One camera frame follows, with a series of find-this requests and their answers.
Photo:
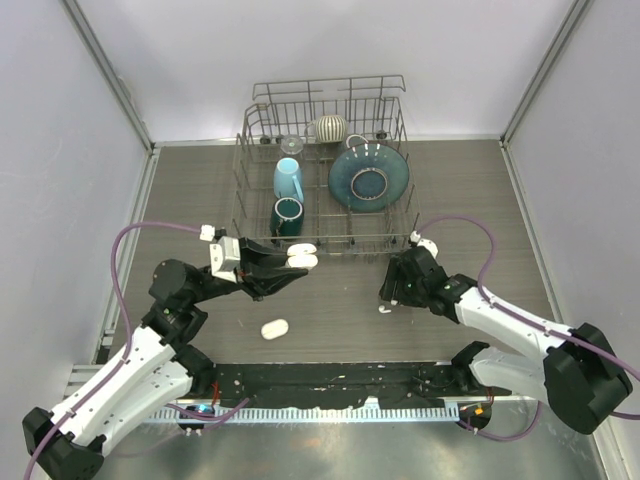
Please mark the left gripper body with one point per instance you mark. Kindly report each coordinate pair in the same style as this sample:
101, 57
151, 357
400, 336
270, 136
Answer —
245, 282

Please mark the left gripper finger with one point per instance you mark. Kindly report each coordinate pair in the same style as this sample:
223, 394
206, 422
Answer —
256, 257
282, 277

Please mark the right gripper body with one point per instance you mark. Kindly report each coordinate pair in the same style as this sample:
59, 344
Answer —
406, 292

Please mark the small white charging case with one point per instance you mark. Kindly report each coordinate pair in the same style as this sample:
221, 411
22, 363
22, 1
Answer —
302, 256

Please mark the oval white charging case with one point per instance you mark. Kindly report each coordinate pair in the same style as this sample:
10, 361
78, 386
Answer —
274, 329

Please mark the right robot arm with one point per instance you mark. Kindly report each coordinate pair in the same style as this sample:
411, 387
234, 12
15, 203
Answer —
572, 370

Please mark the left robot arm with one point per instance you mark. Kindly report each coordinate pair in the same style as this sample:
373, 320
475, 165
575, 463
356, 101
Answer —
157, 364

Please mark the dark teal mug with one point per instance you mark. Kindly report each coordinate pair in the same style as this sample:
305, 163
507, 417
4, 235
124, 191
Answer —
287, 218

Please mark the light blue mug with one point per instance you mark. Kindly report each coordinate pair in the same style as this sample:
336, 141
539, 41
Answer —
288, 180

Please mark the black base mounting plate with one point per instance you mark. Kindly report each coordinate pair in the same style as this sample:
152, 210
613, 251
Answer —
341, 385

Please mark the large teal plate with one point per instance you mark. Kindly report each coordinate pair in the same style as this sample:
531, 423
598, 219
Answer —
369, 177

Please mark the clear glass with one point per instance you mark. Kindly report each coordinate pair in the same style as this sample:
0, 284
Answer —
291, 145

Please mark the small white-rimmed bowl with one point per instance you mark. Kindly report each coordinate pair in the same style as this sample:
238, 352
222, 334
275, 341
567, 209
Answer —
355, 140

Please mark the striped ceramic mug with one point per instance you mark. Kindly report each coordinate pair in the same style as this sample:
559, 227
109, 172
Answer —
327, 129

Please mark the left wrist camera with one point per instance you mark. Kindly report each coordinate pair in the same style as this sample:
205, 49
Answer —
224, 253

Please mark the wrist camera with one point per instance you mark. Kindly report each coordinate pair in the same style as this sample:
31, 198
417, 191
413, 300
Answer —
417, 240
224, 253

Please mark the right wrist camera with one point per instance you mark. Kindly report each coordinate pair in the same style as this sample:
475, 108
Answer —
417, 240

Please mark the wire dish rack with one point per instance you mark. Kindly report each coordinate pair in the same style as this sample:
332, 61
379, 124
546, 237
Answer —
372, 108

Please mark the white slotted cable duct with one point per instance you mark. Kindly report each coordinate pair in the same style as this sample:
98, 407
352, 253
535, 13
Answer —
370, 412

